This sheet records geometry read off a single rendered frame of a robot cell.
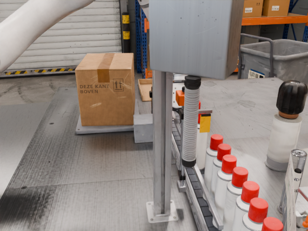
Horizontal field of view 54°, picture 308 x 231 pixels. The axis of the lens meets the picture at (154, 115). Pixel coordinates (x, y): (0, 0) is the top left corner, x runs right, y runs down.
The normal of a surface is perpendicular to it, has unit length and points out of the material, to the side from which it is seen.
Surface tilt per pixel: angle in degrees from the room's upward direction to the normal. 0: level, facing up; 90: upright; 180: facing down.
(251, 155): 0
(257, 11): 91
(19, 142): 0
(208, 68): 90
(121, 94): 90
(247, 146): 0
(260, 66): 93
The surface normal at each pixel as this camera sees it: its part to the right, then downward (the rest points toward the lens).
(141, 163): 0.00, -0.91
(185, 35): -0.47, 0.37
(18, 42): 0.72, 0.33
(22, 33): 0.55, 0.33
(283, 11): 0.22, 0.41
